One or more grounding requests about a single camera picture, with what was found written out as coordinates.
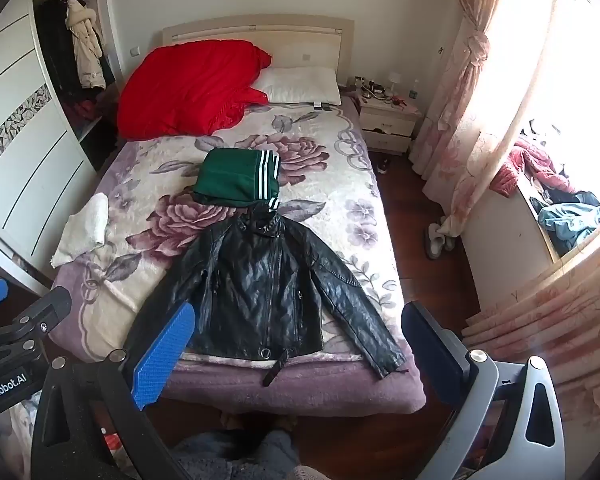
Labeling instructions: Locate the white wardrobe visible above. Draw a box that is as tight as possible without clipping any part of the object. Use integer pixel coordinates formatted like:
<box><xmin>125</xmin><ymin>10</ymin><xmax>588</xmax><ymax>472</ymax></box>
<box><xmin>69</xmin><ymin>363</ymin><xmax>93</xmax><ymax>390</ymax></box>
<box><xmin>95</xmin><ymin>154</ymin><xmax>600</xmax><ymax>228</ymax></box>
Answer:
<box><xmin>0</xmin><ymin>0</ymin><xmax>119</xmax><ymax>295</ymax></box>

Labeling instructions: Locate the black phone on bed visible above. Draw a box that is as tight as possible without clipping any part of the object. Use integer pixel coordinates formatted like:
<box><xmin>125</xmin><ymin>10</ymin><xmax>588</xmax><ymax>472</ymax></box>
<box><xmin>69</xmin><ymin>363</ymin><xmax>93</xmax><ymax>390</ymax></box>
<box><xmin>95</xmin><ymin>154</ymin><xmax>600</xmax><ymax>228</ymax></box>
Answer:
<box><xmin>313</xmin><ymin>102</ymin><xmax>332</xmax><ymax>111</ymax></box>

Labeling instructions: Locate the beige wooden headboard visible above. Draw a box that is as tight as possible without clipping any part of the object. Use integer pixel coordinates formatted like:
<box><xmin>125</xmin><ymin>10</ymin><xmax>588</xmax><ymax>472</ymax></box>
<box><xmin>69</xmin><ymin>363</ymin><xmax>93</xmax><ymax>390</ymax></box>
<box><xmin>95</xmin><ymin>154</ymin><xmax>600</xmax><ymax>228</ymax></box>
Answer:
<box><xmin>162</xmin><ymin>14</ymin><xmax>354</xmax><ymax>84</ymax></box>

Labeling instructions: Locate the pink floral curtain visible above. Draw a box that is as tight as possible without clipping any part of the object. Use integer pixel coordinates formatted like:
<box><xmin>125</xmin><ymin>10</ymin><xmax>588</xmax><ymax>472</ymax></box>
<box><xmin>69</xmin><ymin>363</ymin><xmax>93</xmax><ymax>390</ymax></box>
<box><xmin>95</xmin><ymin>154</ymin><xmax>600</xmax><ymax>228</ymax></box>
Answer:
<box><xmin>410</xmin><ymin>0</ymin><xmax>557</xmax><ymax>237</ymax></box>

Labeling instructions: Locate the black leather jacket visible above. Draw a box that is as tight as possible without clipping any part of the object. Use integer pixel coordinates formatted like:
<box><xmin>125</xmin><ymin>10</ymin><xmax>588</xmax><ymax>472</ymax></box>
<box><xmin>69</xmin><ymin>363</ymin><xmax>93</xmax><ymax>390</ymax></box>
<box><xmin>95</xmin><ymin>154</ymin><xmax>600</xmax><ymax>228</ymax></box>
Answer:
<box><xmin>125</xmin><ymin>206</ymin><xmax>405</xmax><ymax>386</ymax></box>

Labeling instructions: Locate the white pillow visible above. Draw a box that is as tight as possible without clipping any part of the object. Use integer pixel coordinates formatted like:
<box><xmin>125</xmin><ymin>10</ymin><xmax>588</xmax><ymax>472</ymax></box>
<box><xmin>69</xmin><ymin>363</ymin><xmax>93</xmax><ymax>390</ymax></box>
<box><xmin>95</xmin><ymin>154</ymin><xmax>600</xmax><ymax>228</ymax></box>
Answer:
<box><xmin>251</xmin><ymin>66</ymin><xmax>341</xmax><ymax>106</ymax></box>

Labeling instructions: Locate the white bedside table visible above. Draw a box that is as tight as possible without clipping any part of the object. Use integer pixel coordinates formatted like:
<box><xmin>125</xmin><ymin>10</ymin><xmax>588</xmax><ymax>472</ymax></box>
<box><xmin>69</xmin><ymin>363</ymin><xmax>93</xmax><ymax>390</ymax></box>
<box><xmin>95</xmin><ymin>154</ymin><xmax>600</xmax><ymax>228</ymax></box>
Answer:
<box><xmin>356</xmin><ymin>89</ymin><xmax>422</xmax><ymax>155</ymax></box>

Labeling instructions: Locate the beige hanging coat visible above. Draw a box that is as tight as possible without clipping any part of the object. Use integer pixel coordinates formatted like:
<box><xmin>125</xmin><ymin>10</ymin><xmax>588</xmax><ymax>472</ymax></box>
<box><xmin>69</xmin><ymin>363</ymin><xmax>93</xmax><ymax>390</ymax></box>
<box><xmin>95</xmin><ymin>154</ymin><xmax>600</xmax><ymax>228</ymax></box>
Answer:
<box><xmin>65</xmin><ymin>0</ymin><xmax>106</xmax><ymax>89</ymax></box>

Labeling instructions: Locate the red duvet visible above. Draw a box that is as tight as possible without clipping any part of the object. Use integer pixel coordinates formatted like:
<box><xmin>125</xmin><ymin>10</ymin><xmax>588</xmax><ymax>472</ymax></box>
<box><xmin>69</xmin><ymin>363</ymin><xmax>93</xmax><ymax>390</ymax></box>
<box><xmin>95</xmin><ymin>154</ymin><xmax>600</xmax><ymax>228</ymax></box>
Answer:
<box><xmin>117</xmin><ymin>39</ymin><xmax>272</xmax><ymax>141</ymax></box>

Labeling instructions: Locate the clothes pile on windowsill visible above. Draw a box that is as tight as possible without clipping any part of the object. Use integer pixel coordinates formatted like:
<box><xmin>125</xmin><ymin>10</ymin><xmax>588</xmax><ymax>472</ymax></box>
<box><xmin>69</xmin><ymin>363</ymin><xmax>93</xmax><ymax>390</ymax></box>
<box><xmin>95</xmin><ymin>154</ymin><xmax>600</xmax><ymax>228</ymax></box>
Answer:
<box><xmin>490</xmin><ymin>133</ymin><xmax>600</xmax><ymax>257</ymax></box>

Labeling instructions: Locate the white slippers pair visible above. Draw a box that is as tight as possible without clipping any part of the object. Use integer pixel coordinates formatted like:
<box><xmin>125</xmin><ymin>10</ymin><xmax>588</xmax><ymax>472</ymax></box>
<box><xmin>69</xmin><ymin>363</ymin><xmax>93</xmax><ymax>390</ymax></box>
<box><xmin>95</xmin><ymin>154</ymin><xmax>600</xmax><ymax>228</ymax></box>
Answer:
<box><xmin>425</xmin><ymin>223</ymin><xmax>456</xmax><ymax>260</ymax></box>

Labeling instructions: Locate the white folded towel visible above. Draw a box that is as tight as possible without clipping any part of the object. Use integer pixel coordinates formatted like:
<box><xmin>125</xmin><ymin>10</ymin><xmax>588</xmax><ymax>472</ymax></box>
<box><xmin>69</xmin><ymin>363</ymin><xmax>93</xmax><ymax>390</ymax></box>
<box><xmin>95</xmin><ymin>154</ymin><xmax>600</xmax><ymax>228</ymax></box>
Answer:
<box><xmin>50</xmin><ymin>193</ymin><xmax>109</xmax><ymax>269</ymax></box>

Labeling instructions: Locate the green folded striped garment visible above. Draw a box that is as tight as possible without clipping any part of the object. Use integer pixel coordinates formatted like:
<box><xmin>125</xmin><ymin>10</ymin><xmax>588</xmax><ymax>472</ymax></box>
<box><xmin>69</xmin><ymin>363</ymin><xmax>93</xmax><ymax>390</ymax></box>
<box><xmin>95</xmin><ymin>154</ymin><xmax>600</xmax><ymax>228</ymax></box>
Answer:
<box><xmin>192</xmin><ymin>148</ymin><xmax>280</xmax><ymax>210</ymax></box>

